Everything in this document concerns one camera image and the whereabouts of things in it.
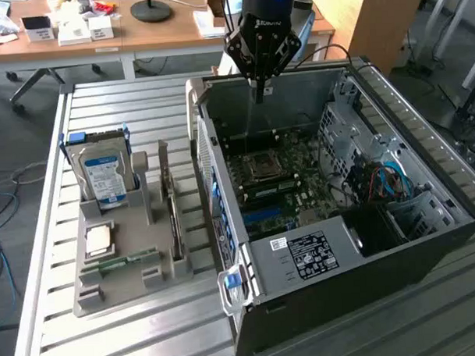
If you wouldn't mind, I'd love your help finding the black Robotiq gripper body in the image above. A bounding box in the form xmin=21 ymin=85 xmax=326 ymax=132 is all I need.
xmin=237 ymin=0 xmax=297 ymax=87

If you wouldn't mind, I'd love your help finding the green graphics card black shroud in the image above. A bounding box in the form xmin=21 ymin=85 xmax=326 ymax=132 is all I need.
xmin=157 ymin=138 xmax=186 ymax=263

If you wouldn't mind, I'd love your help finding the white paper booklet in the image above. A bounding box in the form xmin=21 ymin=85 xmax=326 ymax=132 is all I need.
xmin=192 ymin=8 xmax=228 ymax=39

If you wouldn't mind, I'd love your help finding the wooden office desk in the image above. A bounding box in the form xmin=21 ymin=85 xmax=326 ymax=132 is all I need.
xmin=0 ymin=0 xmax=126 ymax=116
xmin=117 ymin=0 xmax=339 ymax=80

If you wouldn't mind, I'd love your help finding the black round lamp base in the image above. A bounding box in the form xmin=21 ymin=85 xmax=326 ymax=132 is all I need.
xmin=129 ymin=0 xmax=174 ymax=23

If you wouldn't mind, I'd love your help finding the silver disk bay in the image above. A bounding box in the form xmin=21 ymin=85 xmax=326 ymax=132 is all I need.
xmin=316 ymin=98 xmax=378 ymax=176
xmin=385 ymin=189 xmax=459 ymax=242

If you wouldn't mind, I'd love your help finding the metal CPU socket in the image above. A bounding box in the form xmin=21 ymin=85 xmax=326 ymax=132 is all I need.
xmin=242 ymin=148 xmax=288 ymax=185

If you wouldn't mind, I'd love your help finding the white cardboard box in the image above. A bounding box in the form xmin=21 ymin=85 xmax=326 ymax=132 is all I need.
xmin=87 ymin=14 xmax=115 ymax=42
xmin=55 ymin=18 xmax=92 ymax=47

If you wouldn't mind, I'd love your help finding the small red object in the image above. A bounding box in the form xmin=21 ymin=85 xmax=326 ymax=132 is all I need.
xmin=93 ymin=0 xmax=118 ymax=16

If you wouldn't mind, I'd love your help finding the installed RAM stick with label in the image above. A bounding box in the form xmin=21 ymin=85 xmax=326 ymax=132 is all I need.
xmin=245 ymin=179 xmax=301 ymax=201

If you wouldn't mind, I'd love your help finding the green motherboard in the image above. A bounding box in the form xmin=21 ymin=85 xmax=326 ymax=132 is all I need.
xmin=224 ymin=129 xmax=353 ymax=241

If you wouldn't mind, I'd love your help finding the blue expansion slot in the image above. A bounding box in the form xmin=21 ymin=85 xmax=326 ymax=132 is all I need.
xmin=242 ymin=205 xmax=283 ymax=226

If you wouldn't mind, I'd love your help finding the hard disk in blue caddy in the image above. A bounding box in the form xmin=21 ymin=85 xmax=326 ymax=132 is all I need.
xmin=59 ymin=124 xmax=140 ymax=211

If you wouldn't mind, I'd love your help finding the white box black inside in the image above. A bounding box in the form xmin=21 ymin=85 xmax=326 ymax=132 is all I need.
xmin=20 ymin=15 xmax=56 ymax=43

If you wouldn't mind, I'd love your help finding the grey plastic parts rack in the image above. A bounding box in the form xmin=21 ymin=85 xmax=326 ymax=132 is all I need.
xmin=67 ymin=148 xmax=196 ymax=318

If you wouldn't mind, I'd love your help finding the grey power supply housing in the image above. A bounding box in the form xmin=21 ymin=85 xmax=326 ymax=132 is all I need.
xmin=248 ymin=215 xmax=363 ymax=295

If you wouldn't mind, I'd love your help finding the silver CPU chip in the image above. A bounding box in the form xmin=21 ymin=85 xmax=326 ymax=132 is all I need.
xmin=85 ymin=225 xmax=112 ymax=255

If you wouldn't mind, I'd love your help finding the green loose RAM stick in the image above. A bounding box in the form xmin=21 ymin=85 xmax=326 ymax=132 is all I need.
xmin=83 ymin=249 xmax=159 ymax=272

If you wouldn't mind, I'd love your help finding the black open PC case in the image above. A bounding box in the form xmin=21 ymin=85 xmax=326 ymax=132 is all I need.
xmin=184 ymin=52 xmax=475 ymax=356

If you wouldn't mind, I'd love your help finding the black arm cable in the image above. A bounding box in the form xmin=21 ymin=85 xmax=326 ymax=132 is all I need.
xmin=222 ymin=0 xmax=236 ymax=33

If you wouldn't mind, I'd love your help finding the black cable behind case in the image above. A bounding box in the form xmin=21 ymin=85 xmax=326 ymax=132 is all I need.
xmin=313 ymin=42 xmax=371 ymax=73

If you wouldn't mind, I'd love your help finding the blue data wire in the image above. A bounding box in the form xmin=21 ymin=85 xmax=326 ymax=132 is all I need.
xmin=379 ymin=160 xmax=415 ymax=201

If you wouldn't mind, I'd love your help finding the white desk frame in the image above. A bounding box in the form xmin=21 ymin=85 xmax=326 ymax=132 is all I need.
xmin=418 ymin=0 xmax=475 ymax=91

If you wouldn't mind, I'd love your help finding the grey floor cable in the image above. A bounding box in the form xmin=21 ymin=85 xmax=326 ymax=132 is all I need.
xmin=0 ymin=158 xmax=50 ymax=187

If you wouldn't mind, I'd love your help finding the blue floor cable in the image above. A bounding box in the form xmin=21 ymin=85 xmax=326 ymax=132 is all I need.
xmin=0 ymin=185 xmax=23 ymax=336

